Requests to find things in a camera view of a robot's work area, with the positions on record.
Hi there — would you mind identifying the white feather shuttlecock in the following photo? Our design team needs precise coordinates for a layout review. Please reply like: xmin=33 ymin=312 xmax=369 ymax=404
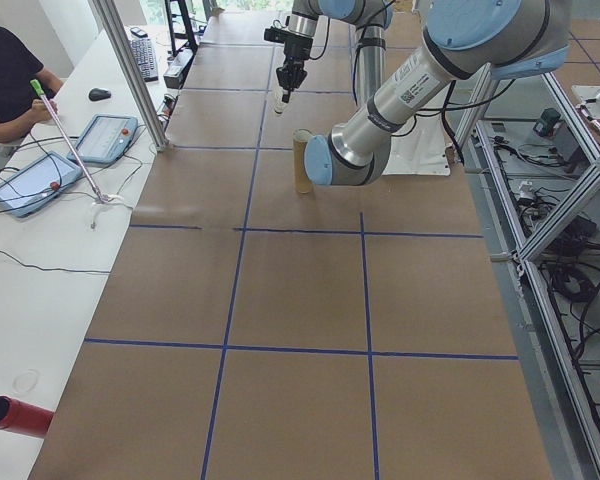
xmin=271 ymin=88 xmax=292 ymax=118

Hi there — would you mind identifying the long stick with green tip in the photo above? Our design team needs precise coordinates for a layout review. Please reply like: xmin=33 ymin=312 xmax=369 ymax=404
xmin=29 ymin=78 xmax=109 ymax=204

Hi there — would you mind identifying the person bare forearm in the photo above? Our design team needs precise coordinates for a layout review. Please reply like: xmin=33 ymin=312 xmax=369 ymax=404
xmin=0 ymin=110 xmax=40 ymax=145
xmin=34 ymin=67 xmax=65 ymax=101

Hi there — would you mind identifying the person hand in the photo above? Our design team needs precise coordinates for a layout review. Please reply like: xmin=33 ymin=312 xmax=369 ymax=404
xmin=33 ymin=97 xmax=60 ymax=121

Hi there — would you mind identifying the brown cardboard tube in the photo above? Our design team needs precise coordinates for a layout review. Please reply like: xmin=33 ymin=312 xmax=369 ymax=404
xmin=291 ymin=128 xmax=316 ymax=196

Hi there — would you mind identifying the black box with white label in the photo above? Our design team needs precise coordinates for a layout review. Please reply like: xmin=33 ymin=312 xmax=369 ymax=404
xmin=162 ymin=52 xmax=195 ymax=90

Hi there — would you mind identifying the black metal stand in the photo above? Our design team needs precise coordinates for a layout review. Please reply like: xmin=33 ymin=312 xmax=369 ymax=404
xmin=163 ymin=0 xmax=204 ymax=59

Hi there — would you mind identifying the black computer keyboard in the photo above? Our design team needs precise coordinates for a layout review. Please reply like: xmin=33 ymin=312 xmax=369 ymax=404
xmin=128 ymin=37 xmax=160 ymax=84

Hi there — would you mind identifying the blue grey teach pendant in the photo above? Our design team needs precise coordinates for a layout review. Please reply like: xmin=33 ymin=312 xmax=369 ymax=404
xmin=66 ymin=113 xmax=140 ymax=168
xmin=0 ymin=150 xmax=86 ymax=220

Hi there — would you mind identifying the green and black device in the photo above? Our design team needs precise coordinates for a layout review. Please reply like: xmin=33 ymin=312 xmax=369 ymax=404
xmin=532 ymin=108 xmax=562 ymax=137

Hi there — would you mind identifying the person torso black shirt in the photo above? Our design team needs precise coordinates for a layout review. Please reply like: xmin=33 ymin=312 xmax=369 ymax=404
xmin=0 ymin=24 xmax=47 ymax=126

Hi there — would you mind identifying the dark grey box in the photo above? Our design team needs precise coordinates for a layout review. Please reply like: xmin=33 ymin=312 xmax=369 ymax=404
xmin=554 ymin=132 xmax=600 ymax=176

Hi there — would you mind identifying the white machine base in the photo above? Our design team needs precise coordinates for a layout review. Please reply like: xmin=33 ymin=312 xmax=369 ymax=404
xmin=571 ymin=83 xmax=600 ymax=126

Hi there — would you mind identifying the red cylindrical tube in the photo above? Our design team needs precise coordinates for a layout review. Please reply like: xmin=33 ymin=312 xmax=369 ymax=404
xmin=0 ymin=395 xmax=57 ymax=440

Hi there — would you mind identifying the aluminium profile post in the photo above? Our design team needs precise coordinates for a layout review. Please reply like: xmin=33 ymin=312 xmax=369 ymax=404
xmin=90 ymin=0 xmax=170 ymax=152

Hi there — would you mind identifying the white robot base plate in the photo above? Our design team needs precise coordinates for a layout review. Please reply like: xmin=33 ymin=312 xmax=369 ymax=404
xmin=382 ymin=132 xmax=454 ymax=177

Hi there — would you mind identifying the white cable with connector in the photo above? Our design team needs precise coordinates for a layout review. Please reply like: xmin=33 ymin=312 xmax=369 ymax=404
xmin=88 ymin=193 xmax=134 ymax=231

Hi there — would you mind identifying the long black desk cable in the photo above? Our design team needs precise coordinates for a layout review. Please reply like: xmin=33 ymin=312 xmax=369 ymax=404
xmin=0 ymin=238 xmax=112 ymax=275

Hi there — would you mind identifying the V-shaped aluminium bar frame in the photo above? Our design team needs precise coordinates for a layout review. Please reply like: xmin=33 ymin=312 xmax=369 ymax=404
xmin=449 ymin=69 xmax=600 ymax=480

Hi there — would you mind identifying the black coiled cable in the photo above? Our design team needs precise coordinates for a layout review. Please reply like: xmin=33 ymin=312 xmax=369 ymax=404
xmin=547 ymin=264 xmax=599 ymax=304

